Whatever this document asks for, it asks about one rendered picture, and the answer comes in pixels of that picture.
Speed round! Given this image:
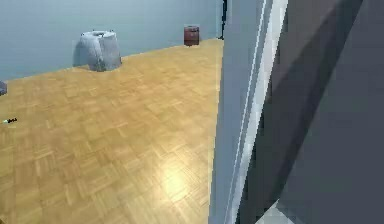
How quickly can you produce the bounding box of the grey room door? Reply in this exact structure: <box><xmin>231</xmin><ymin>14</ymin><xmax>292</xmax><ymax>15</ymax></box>
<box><xmin>235</xmin><ymin>0</ymin><xmax>384</xmax><ymax>224</ymax></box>

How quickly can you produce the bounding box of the grey round bin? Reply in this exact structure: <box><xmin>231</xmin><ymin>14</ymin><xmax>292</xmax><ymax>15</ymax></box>
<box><xmin>77</xmin><ymin>29</ymin><xmax>123</xmax><ymax>73</ymax></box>

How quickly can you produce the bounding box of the dark red bin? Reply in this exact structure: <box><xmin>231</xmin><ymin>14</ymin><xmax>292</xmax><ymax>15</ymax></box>
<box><xmin>183</xmin><ymin>25</ymin><xmax>201</xmax><ymax>47</ymax></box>

